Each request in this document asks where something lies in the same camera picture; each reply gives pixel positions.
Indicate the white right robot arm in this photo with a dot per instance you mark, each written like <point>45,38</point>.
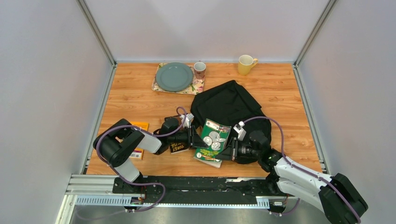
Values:
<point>335,196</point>

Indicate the black fabric student bag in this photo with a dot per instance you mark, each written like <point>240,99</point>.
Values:
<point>228,104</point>

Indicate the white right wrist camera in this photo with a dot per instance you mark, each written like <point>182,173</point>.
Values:
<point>239,129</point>

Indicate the orange paperback book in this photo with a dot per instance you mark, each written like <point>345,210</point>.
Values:
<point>130,138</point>

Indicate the teal ceramic plate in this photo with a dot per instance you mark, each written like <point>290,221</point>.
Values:
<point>174,77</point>

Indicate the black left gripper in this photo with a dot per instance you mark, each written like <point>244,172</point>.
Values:
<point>197,142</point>

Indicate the floral serving tray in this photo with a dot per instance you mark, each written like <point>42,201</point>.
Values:
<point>196,87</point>

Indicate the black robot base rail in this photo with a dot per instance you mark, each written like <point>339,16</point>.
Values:
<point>198,190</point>

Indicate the brown patterned mug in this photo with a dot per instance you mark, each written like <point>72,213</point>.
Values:
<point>199,70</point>

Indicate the green paperback book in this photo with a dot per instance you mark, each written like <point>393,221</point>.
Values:
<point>215,136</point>

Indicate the yellow ceramic mug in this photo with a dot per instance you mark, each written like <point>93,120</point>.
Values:
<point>246,63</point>

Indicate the black yellow storey treehouse book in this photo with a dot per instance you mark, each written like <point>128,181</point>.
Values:
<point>177,147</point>

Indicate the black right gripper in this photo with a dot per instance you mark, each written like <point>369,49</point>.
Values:
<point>226,154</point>

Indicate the aluminium frame post left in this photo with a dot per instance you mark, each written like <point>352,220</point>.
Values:
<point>96,30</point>

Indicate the aluminium frame post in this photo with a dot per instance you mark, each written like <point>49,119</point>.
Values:
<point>96,30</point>
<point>315,31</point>

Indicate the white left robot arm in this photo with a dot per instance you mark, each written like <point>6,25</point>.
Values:
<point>117,143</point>

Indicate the aluminium frame post right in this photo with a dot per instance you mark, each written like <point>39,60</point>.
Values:
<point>315,31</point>

